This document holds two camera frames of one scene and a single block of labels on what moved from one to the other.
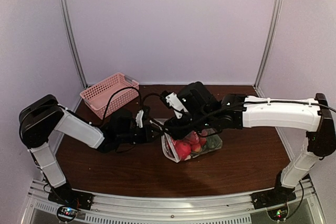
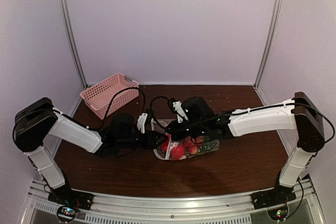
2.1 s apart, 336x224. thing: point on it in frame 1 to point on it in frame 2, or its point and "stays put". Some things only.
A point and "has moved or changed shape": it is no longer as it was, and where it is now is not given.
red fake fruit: [184, 149] to [178, 152]
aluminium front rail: [303, 208] stays put
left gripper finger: [158, 128] to [160, 139]
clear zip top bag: [192, 145] has moved or changed shape
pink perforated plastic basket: [96, 96] stays put
